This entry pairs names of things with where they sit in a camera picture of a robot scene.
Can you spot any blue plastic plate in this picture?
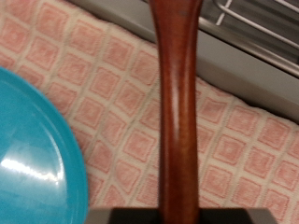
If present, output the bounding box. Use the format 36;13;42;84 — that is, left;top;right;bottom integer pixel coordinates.
0;65;90;224

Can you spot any grey drain tray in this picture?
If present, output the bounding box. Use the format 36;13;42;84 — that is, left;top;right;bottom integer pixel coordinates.
200;0;299;63

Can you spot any pink checked towel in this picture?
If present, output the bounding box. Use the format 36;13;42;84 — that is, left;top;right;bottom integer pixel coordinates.
0;0;299;224

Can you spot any metal wire dish rack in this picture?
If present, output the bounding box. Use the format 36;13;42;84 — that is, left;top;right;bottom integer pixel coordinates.
198;0;299;79

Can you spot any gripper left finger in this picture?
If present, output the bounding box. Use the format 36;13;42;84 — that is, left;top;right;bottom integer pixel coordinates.
85;206;161;224

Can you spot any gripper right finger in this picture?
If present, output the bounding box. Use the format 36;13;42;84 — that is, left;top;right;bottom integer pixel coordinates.
198;207;279;224

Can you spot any grey plastic crate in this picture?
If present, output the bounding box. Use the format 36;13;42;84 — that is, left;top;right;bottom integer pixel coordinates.
66;0;299;124

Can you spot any brown wooden spoon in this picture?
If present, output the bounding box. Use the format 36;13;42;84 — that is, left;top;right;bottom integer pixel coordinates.
148;0;204;224

